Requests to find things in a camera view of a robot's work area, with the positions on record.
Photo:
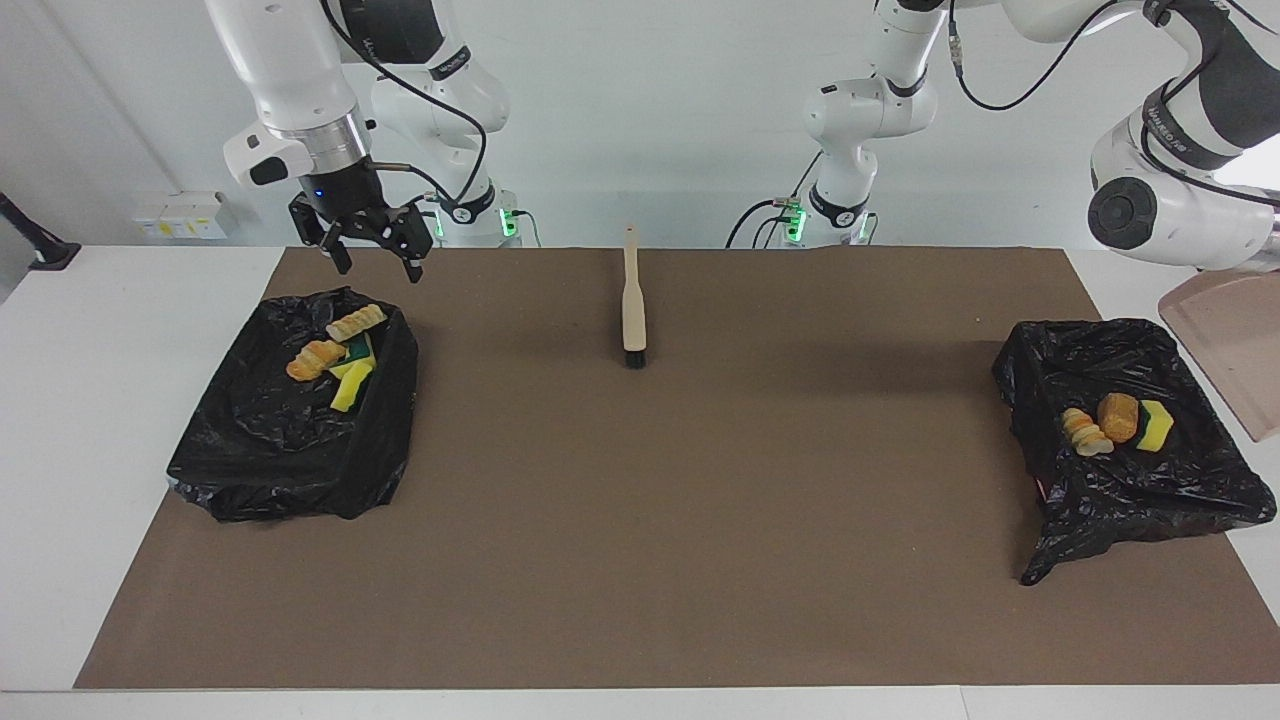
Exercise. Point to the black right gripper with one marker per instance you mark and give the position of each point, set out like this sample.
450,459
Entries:
350,205

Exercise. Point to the pale beige foam chunk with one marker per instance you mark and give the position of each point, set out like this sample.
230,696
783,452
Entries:
356,322
1085,433

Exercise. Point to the yellow green sponge piece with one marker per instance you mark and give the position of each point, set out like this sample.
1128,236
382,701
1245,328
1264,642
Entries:
1157,427
359,350
351,390

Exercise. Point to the orange croissant toy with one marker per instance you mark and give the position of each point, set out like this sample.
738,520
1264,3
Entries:
315,359

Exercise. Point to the beige hand brush black bristles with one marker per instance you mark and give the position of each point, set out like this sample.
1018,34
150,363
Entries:
634,310

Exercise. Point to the brown bread roll toy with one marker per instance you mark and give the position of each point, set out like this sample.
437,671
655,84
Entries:
1118,417

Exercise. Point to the beige plastic dustpan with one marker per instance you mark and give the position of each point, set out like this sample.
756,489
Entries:
1235,340

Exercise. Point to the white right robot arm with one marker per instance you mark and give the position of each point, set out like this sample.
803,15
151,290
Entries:
290,70

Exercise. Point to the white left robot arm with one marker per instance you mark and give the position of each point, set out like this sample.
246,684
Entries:
1150,210

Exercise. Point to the black bag-lined trash bin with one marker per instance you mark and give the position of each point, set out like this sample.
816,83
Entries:
280,440

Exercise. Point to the right black bag bin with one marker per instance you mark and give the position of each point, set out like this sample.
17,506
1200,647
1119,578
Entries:
1120,500

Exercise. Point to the brown table mat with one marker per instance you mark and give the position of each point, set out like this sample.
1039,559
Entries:
640,600

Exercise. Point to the white wall box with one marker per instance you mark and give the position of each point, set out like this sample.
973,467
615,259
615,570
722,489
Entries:
180,215

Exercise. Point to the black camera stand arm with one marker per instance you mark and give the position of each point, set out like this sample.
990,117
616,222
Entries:
45,250

